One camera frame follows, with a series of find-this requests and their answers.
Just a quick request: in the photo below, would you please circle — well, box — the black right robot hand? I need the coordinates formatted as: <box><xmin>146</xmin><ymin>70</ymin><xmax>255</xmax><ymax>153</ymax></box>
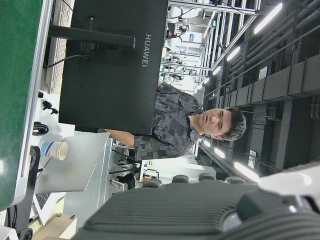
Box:
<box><xmin>72</xmin><ymin>161</ymin><xmax>320</xmax><ymax>240</ymax></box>

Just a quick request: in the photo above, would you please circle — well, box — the fluorescent ceiling light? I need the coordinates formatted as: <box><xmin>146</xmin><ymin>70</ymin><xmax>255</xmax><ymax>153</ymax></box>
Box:
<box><xmin>253</xmin><ymin>2</ymin><xmax>283</xmax><ymax>35</ymax></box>
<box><xmin>233</xmin><ymin>161</ymin><xmax>261</xmax><ymax>183</ymax></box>
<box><xmin>213</xmin><ymin>147</ymin><xmax>226</xmax><ymax>160</ymax></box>
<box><xmin>226</xmin><ymin>46</ymin><xmax>241</xmax><ymax>62</ymax></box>

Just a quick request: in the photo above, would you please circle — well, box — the person in patterned shirt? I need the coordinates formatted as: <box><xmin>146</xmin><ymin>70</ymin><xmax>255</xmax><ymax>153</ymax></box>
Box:
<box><xmin>98</xmin><ymin>82</ymin><xmax>247</xmax><ymax>161</ymax></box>

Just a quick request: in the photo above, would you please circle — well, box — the silver laptop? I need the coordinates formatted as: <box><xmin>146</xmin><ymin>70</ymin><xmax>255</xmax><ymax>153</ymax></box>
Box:
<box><xmin>31</xmin><ymin>131</ymin><xmax>111</xmax><ymax>226</ymax></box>

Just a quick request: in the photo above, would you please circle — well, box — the striped paper cup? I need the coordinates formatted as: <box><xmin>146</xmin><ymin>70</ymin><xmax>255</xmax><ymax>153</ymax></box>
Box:
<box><xmin>39</xmin><ymin>140</ymin><xmax>69</xmax><ymax>161</ymax></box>

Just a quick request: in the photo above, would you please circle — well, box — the black Huawei monitor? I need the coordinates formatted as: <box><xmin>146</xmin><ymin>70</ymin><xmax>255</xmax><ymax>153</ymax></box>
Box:
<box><xmin>48</xmin><ymin>0</ymin><xmax>170</xmax><ymax>136</ymax></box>

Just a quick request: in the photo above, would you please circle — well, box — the black metal flange part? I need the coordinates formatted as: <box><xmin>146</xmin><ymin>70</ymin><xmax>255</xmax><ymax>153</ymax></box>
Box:
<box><xmin>24</xmin><ymin>146</ymin><xmax>41</xmax><ymax>196</ymax></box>

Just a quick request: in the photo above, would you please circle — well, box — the white computer keyboard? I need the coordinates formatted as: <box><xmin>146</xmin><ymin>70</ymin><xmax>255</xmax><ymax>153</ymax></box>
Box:
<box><xmin>45</xmin><ymin>0</ymin><xmax>75</xmax><ymax>95</ymax></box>

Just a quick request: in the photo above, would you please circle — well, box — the green conveyor belt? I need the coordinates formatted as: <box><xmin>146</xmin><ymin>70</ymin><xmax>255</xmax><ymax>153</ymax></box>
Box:
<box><xmin>0</xmin><ymin>0</ymin><xmax>55</xmax><ymax>212</ymax></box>

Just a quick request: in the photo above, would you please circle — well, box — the coiled black cable bundle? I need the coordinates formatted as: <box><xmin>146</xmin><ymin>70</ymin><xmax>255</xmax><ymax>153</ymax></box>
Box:
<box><xmin>32</xmin><ymin>121</ymin><xmax>50</xmax><ymax>137</ymax></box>

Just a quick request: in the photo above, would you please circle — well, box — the grey ceiling ventilation duct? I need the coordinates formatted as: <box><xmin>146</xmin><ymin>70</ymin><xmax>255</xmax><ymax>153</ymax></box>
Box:
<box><xmin>217</xmin><ymin>53</ymin><xmax>320</xmax><ymax>107</ymax></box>

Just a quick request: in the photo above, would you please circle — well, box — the small black cable connector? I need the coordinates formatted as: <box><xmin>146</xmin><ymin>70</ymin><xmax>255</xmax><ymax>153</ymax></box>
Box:
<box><xmin>41</xmin><ymin>99</ymin><xmax>60</xmax><ymax>116</ymax></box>

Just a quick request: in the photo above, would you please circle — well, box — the black monitor power cable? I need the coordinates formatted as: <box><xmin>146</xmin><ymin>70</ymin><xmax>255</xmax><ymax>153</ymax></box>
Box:
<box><xmin>43</xmin><ymin>53</ymin><xmax>88</xmax><ymax>70</ymax></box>

